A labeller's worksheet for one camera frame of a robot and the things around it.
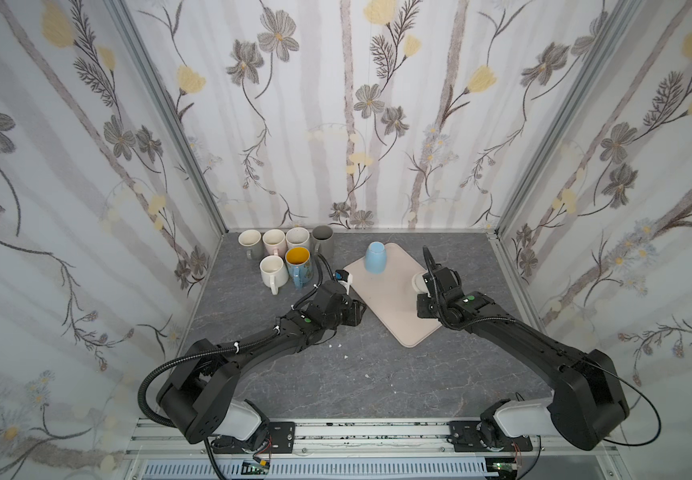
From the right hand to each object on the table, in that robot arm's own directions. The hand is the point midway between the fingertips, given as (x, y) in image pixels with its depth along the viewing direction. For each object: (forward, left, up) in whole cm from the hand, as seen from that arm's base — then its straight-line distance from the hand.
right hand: (426, 299), depth 86 cm
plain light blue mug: (+19, +14, -6) cm, 24 cm away
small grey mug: (+26, +59, -7) cm, 65 cm away
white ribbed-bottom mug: (+13, +49, -9) cm, 51 cm away
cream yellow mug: (+30, +43, -9) cm, 53 cm away
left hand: (-2, +18, 0) cm, 18 cm away
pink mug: (+27, +51, -8) cm, 59 cm away
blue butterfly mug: (+12, +39, -3) cm, 41 cm away
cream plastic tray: (+8, +8, -14) cm, 18 cm away
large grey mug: (+25, +33, -6) cm, 42 cm away
